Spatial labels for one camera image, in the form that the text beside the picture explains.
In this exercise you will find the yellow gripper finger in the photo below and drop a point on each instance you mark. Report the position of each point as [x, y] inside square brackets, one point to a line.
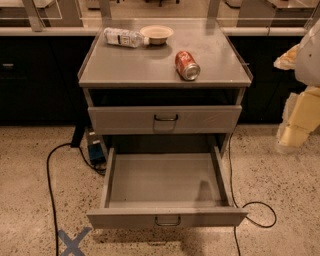
[301, 116]
[287, 60]

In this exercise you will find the grey drawer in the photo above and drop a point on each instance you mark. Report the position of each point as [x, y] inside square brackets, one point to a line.
[165, 190]
[164, 119]

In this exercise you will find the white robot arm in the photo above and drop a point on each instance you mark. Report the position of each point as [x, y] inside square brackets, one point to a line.
[307, 65]

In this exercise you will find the grey metal drawer cabinet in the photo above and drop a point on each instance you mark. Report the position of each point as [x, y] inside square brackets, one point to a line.
[117, 76]

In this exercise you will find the red soda can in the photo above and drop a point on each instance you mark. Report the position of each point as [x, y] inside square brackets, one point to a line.
[186, 66]

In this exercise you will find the beige paper bowl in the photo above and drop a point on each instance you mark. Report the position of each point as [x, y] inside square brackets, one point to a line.
[157, 34]

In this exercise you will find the clear plastic water bottle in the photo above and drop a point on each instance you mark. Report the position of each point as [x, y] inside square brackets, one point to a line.
[125, 38]

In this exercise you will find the blue power box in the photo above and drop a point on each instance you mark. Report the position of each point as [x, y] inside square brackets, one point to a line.
[95, 152]

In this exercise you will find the blue tape cross mark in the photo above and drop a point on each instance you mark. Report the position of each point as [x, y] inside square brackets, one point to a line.
[72, 245]

